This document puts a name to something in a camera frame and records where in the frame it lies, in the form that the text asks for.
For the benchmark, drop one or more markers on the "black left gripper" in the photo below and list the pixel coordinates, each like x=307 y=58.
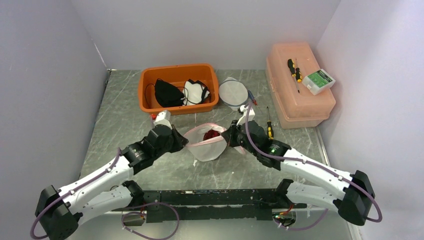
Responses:
x=180 y=140

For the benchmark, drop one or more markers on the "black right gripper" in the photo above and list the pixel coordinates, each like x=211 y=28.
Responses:
x=228 y=137

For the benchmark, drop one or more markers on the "red bra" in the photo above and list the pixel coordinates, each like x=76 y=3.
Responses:
x=211 y=134

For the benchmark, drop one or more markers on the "white mesh pink-zip laundry bag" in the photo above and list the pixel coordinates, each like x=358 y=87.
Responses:
x=205 y=150

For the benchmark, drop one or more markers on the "white mesh blue-zip laundry bag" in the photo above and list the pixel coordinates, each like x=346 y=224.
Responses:
x=233 y=93

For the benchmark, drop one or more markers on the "black white bra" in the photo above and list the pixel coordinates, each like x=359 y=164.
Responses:
x=195 y=92

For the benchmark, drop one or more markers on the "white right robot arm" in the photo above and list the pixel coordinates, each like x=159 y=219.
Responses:
x=351 y=195

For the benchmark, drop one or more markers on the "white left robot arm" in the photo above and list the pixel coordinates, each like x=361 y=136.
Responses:
x=61 y=211

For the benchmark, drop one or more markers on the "black yellow screwdriver on table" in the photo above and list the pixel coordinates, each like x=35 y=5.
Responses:
x=270 y=130

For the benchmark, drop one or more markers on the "blue red screwdriver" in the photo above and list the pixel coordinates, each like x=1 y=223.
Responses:
x=251 y=97

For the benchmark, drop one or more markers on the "orange plastic tub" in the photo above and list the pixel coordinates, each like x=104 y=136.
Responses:
x=177 y=75

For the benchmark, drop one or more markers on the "translucent pink storage box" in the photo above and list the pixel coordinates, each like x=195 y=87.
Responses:
x=296 y=106

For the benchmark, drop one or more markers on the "thin black yellow screwdriver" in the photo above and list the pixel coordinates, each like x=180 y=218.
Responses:
x=297 y=76

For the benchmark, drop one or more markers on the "large black yellow screwdriver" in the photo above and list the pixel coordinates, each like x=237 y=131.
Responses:
x=292 y=67

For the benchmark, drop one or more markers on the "white green small box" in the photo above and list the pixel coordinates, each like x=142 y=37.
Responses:
x=318 y=81

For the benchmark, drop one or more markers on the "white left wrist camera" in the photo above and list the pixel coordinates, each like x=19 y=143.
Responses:
x=162 y=118

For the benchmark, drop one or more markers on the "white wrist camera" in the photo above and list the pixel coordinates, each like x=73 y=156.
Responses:
x=162 y=118
x=247 y=114

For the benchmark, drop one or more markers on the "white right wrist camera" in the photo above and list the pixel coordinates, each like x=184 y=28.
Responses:
x=247 y=114

